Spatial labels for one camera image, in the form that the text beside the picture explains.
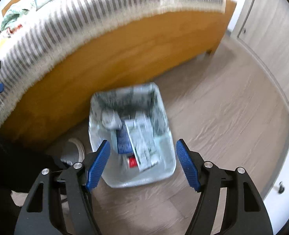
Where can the small metal door stopper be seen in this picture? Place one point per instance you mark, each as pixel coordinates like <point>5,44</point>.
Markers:
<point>280,188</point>

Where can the room door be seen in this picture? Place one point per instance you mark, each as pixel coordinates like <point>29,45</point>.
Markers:
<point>281,156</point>

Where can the green floral blanket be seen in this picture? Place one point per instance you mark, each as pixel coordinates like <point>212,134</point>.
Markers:
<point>14,14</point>

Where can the checkered cloth with lace edge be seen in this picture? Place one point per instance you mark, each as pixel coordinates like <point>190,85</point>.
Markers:
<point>85,12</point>

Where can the grey white shoe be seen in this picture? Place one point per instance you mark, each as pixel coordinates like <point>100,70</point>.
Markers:
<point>73,149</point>

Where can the white green milk carton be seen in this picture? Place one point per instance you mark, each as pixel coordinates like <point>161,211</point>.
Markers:
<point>142,142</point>

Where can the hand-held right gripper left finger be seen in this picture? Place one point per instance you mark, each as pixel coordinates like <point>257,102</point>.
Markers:
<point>99,166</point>

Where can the wooden bed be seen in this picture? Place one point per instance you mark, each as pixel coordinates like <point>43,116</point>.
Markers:
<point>110,61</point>

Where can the white tissue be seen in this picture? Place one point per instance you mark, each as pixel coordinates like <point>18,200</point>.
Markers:
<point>111,121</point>

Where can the bin with printed plastic bag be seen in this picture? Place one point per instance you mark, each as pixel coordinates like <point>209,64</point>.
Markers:
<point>165,156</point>

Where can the built-in wardrobe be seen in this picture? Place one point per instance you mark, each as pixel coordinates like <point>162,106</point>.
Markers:
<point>269,29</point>

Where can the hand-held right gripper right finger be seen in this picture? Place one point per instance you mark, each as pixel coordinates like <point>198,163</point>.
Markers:
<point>187,166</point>

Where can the blue box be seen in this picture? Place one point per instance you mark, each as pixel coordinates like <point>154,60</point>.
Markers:
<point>123,140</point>

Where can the red snack packet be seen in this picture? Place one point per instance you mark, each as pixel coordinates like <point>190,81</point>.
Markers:
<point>132,162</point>

